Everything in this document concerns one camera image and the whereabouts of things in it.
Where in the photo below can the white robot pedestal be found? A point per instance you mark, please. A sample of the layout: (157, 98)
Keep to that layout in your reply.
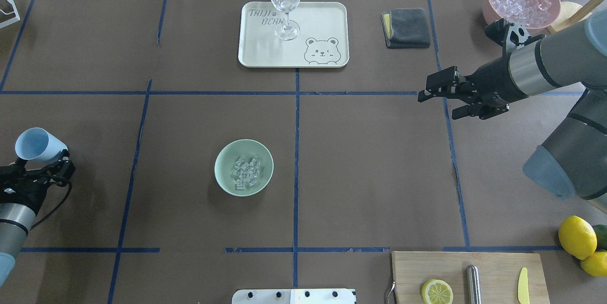
(295, 296)

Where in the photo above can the green lime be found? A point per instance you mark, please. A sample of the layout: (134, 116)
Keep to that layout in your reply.
(600, 231)

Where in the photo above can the half lemon slice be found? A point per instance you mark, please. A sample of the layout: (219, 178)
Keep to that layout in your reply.
(436, 291)

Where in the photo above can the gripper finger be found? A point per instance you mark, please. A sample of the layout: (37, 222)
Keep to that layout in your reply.
(62, 168)

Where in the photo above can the metal handled knife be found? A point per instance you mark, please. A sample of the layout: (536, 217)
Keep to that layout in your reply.
(472, 273)

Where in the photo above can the yellow plastic knife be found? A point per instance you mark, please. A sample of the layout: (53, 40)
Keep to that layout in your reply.
(523, 295)

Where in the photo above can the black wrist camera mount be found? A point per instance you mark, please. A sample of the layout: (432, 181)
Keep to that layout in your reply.
(510, 35)

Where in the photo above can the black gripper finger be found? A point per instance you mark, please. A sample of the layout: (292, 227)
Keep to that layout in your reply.
(445, 83)

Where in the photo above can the light blue plastic cup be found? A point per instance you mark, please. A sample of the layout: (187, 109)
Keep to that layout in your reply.
(37, 144)

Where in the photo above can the wooden cutting board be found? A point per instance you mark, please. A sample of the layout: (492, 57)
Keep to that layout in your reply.
(498, 275)

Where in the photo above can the ice cubes in bowl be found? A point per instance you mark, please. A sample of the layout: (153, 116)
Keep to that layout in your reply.
(246, 172)

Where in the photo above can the green ceramic bowl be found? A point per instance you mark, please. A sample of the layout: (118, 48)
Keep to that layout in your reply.
(242, 148)

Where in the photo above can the white wire cup rack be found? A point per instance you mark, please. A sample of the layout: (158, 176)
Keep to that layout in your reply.
(9, 14)

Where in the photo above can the wooden stand with carton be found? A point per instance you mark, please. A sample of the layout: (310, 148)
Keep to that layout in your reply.
(572, 13)

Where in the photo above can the yellow lemon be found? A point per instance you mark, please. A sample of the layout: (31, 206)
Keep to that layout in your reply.
(596, 264)
(577, 237)

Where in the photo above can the pink bowl of ice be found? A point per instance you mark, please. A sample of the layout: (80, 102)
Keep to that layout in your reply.
(535, 15)

